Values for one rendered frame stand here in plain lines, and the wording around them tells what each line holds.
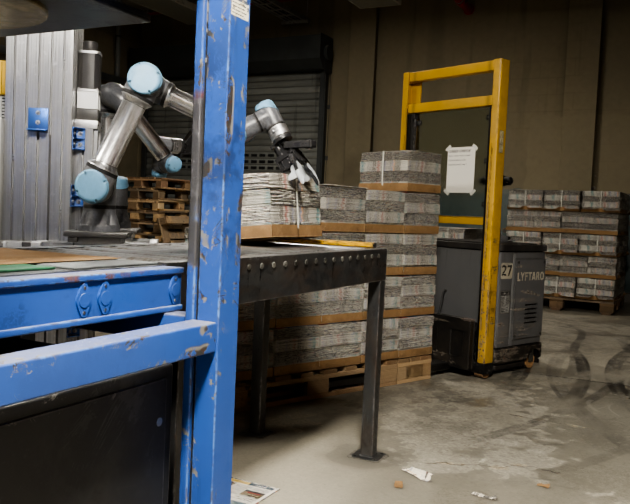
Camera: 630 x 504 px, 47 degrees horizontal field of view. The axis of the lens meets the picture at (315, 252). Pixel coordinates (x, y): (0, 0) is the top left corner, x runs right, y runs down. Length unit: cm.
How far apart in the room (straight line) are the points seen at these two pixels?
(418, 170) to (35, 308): 306
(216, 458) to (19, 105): 191
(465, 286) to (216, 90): 335
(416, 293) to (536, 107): 623
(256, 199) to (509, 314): 243
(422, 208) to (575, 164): 584
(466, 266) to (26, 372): 375
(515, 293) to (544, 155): 549
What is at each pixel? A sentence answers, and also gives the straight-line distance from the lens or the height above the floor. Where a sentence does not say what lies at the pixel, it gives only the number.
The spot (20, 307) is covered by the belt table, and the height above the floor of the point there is 75.
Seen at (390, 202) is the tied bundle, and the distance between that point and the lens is 394.
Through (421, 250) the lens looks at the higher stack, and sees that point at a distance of 415.
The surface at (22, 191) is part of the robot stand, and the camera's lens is 306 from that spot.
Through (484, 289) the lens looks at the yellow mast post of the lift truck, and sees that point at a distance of 436.
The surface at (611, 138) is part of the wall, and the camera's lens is 991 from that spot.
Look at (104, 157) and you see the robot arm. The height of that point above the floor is 109.
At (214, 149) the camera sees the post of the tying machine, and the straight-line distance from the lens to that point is 146.
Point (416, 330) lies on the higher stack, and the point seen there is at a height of 29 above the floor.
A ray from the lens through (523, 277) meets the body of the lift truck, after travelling 470.
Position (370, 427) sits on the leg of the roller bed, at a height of 12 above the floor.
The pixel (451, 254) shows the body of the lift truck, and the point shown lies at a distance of 469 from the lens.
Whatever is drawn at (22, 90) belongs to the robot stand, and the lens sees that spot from 309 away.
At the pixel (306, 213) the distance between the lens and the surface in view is 273.
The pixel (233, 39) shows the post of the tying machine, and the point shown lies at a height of 125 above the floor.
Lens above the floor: 92
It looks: 3 degrees down
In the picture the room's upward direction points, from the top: 3 degrees clockwise
